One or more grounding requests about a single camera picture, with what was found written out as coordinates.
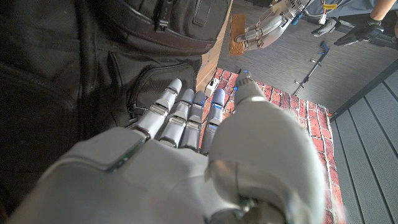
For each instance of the person's black gloved hand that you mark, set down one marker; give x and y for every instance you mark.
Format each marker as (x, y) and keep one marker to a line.
(363, 31)

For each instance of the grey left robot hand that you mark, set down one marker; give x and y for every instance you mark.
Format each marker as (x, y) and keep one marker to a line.
(270, 25)

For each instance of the person's grey gloved hand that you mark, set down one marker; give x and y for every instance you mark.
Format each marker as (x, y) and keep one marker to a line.
(328, 27)

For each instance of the black backpack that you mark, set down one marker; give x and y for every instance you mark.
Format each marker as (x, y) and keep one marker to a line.
(77, 62)

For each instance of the person's bare forearm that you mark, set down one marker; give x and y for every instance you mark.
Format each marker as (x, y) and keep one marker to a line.
(382, 9)

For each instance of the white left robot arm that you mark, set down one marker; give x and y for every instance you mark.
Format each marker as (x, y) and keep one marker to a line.
(306, 4)

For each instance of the person's grey shirt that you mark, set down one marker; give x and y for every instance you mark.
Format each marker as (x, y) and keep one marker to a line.
(351, 7)

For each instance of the black rod with blue clamp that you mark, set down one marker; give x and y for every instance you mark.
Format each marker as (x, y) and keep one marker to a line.
(314, 67)

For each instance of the white power strip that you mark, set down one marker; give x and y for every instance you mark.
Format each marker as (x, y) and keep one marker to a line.
(212, 87)

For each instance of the red brick print backdrop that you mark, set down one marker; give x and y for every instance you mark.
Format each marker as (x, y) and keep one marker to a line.
(314, 124)

